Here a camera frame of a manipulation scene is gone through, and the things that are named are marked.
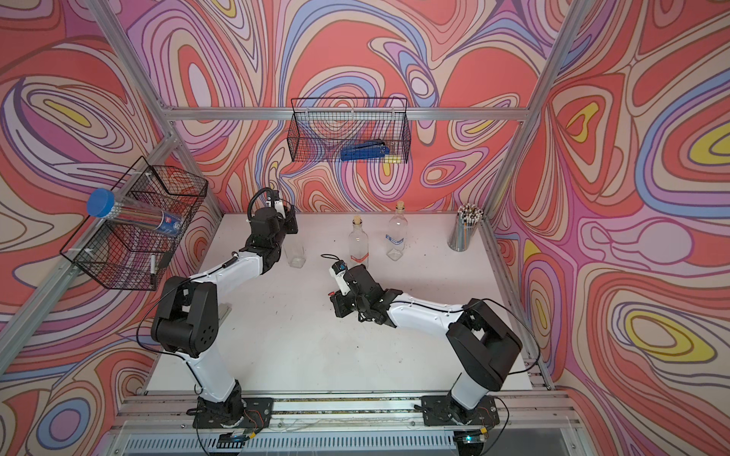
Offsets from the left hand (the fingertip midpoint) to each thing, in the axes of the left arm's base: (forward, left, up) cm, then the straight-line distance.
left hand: (291, 208), depth 92 cm
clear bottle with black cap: (-4, +1, -19) cm, 20 cm away
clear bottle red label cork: (-9, -22, -7) cm, 25 cm away
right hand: (-28, -15, -14) cm, 35 cm away
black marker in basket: (-28, +30, +3) cm, 41 cm away
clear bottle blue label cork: (-5, -35, -8) cm, 36 cm away
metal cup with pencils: (-1, -59, -3) cm, 59 cm away
